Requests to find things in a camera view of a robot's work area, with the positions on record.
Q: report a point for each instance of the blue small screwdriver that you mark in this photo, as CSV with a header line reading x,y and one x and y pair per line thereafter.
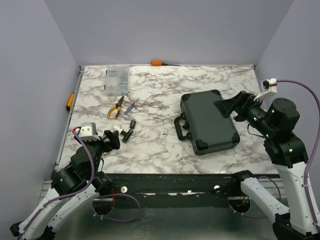
x,y
129,108

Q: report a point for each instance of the orange handle screwdriver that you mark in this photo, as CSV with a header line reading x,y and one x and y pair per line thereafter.
x,y
157,63

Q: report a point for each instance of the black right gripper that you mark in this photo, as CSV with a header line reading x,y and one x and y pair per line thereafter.
x,y
242,102

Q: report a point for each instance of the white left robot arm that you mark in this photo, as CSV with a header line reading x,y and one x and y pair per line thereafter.
x,y
72,186

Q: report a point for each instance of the yellow utility knife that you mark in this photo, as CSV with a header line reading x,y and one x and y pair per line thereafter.
x,y
70,102

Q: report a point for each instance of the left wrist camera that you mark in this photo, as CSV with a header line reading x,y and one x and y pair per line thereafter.
x,y
87,132

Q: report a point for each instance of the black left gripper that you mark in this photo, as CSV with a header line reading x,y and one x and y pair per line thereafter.
x,y
113,137

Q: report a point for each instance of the clear plastic organizer box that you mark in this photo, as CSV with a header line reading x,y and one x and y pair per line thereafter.
x,y
117,80

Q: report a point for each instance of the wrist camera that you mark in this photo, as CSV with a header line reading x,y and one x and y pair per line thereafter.
x,y
87,132
269,89

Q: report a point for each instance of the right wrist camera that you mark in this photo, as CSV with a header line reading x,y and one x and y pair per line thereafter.
x,y
269,89

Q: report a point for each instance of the yellow handle pliers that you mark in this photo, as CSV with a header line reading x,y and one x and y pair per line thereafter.
x,y
116,109

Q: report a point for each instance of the black poker set case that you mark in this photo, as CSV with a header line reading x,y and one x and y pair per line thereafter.
x,y
201,122

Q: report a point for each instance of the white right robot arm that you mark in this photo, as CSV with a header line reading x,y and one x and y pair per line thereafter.
x,y
299,220

